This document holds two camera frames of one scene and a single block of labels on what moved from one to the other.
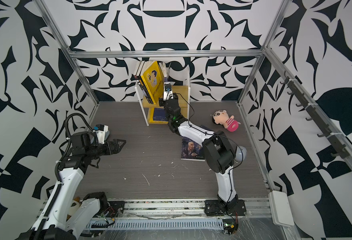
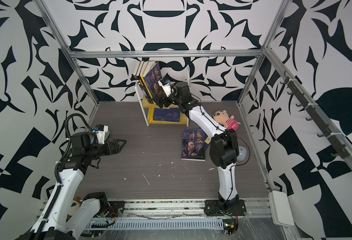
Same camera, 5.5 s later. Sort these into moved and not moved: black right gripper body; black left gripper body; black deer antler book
Moved: black right gripper body
Not moved: black deer antler book; black left gripper body
